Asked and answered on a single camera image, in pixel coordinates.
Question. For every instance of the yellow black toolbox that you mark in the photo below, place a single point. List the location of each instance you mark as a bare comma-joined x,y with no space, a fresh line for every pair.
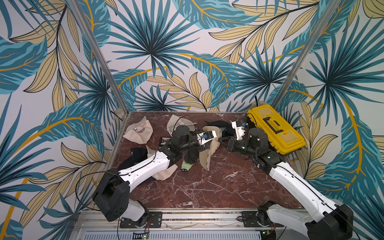
281,135

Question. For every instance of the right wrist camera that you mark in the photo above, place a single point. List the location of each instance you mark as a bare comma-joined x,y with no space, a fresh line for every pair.
239,128

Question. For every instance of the cream Colorado cap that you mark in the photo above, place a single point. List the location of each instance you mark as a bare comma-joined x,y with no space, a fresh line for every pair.
164,174

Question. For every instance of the navy black cap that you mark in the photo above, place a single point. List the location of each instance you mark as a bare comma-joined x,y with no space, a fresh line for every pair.
137,156

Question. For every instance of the black charger board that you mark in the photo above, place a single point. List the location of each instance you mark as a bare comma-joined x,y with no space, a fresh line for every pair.
163,141

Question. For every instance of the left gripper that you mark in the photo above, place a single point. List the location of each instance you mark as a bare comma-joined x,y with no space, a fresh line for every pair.
203,147

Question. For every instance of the white perforated cap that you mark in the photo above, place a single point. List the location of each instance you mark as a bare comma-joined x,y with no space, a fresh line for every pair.
176,121

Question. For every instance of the tan khaki cap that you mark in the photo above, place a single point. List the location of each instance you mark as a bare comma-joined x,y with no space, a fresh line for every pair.
206,155

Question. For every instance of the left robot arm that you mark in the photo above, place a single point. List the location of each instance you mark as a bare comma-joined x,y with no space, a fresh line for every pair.
112,195

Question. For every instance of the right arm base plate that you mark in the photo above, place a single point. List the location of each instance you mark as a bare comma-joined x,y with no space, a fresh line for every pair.
253,219

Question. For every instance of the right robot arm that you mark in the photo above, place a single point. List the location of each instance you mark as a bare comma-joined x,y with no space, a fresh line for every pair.
324,219

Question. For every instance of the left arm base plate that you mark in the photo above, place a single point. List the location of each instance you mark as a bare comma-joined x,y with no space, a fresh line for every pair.
149,219

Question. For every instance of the green black cap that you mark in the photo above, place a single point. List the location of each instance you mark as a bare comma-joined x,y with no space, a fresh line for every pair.
190,159

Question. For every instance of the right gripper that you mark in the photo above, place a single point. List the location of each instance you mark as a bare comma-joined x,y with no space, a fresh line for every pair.
231,143

